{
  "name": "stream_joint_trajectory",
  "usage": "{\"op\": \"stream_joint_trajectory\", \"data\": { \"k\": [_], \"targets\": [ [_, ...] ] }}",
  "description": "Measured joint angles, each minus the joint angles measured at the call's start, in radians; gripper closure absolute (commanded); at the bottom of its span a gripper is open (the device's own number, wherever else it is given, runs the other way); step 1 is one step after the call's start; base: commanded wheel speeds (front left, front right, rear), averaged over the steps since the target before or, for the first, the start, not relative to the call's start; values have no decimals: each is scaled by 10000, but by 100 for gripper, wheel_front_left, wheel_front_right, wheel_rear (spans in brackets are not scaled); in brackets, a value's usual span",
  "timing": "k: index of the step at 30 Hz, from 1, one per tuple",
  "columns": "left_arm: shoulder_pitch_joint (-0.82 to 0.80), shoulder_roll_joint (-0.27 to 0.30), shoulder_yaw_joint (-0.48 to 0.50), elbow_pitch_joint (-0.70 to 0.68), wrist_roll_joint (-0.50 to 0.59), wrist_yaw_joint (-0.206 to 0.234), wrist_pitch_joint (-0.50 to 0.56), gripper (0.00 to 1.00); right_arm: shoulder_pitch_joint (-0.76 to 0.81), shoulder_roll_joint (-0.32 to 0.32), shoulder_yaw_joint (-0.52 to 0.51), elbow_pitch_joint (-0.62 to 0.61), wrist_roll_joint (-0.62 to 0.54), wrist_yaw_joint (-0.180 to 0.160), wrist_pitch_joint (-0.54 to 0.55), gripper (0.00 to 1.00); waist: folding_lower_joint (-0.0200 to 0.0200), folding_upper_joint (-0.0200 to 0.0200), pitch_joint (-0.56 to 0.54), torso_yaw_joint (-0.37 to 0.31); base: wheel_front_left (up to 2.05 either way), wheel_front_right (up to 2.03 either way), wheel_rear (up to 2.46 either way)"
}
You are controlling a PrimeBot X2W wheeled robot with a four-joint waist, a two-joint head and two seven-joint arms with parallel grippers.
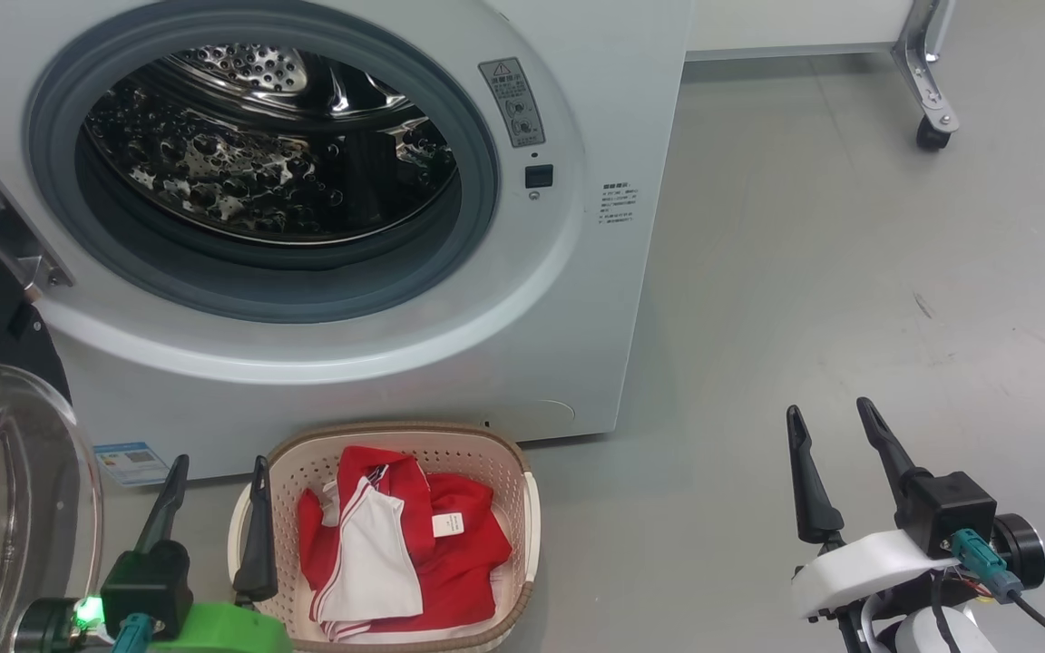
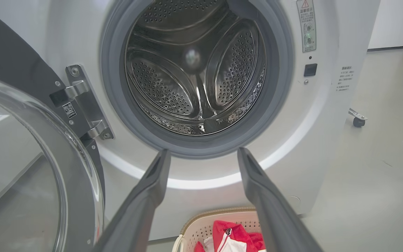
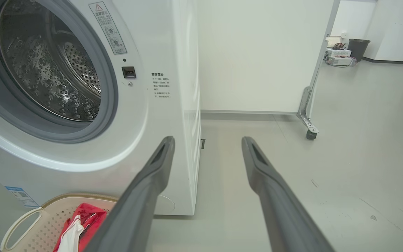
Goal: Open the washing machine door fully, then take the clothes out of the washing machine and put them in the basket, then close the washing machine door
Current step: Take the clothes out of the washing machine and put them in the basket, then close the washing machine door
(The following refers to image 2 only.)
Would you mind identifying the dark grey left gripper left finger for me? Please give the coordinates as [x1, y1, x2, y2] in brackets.
[93, 149, 172, 252]

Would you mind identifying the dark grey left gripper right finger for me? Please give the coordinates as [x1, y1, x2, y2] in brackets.
[237, 147, 324, 252]

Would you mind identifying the metal leg with black caster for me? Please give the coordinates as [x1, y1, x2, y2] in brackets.
[348, 108, 368, 128]

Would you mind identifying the white warning label sticker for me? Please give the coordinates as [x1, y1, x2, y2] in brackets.
[296, 0, 317, 53]

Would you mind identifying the steel perforated washer drum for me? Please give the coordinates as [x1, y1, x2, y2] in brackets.
[125, 0, 267, 135]

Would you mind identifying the red and white garment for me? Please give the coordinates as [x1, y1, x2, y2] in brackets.
[194, 220, 267, 252]

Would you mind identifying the cream perforated laundry basket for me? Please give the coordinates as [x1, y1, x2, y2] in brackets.
[172, 206, 269, 252]

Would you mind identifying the grey glass washing machine door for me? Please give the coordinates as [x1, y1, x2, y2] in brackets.
[0, 3, 115, 252]

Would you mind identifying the white front-load washing machine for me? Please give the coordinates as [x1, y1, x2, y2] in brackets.
[0, 0, 381, 245]

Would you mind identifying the metal door hinge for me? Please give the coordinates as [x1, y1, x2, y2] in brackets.
[49, 64, 115, 141]

